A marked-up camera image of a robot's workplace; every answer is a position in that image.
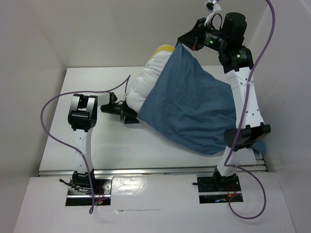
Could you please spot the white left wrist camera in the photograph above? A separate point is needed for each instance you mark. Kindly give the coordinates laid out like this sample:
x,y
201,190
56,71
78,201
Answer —
x,y
125,97

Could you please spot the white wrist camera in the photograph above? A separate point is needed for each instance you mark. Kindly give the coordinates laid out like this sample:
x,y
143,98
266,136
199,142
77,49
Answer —
x,y
213,7
125,97

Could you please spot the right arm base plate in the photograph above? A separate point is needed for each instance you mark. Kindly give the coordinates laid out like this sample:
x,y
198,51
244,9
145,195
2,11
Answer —
x,y
209,192

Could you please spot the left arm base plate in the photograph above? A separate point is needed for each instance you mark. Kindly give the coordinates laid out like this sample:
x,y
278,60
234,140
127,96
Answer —
x,y
81,196

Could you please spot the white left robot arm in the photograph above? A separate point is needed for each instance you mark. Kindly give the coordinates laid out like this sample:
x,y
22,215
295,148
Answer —
x,y
82,118

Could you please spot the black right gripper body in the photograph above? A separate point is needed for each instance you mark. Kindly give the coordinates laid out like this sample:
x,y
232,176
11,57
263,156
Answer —
x,y
206,36

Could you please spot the blue fabric pillowcase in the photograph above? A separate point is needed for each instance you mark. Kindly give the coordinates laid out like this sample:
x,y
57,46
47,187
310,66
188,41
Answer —
x,y
188,106

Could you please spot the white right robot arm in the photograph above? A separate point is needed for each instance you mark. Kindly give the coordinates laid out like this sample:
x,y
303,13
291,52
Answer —
x,y
237,62

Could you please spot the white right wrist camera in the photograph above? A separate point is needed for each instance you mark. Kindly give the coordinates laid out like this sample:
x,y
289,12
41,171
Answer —
x,y
213,7

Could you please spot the aluminium table edge rail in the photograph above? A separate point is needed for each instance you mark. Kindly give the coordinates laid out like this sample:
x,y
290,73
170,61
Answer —
x,y
150,171

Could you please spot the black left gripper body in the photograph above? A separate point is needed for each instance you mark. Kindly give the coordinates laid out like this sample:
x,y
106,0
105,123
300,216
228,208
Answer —
x,y
116,108

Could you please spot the cream quilted pillow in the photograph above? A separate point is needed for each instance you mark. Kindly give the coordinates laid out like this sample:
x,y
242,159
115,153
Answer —
x,y
138,93

